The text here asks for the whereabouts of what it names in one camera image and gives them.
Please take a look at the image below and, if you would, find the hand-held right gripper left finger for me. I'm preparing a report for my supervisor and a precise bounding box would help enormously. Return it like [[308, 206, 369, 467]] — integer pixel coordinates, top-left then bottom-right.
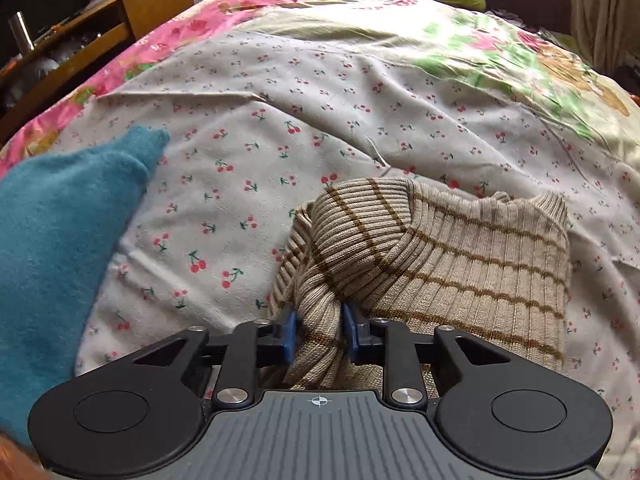
[[132, 309, 302, 409]]

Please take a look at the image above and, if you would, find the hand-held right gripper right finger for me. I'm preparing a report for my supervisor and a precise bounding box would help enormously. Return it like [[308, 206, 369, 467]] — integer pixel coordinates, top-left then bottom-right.
[[341, 302, 516, 407]]

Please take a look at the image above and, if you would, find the beige striped knit sweater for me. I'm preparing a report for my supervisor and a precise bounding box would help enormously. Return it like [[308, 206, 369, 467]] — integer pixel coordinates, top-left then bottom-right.
[[260, 176, 574, 392]]

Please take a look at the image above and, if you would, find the floral printed blanket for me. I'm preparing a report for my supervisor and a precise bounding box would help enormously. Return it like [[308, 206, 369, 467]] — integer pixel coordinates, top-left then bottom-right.
[[0, 0, 640, 480]]

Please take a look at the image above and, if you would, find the teal fuzzy cloth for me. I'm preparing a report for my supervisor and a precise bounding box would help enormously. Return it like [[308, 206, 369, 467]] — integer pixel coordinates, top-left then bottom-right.
[[0, 126, 171, 450]]

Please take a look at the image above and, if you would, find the wooden desk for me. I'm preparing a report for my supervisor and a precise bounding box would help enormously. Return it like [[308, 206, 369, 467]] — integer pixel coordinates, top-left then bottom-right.
[[0, 0, 195, 147]]

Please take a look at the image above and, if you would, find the metal cup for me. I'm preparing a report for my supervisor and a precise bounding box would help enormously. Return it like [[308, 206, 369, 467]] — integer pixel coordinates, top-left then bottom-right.
[[7, 11, 37, 57]]

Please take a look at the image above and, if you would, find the beige curtain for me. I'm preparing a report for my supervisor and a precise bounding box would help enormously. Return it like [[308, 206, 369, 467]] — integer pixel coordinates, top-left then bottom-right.
[[570, 0, 640, 77]]

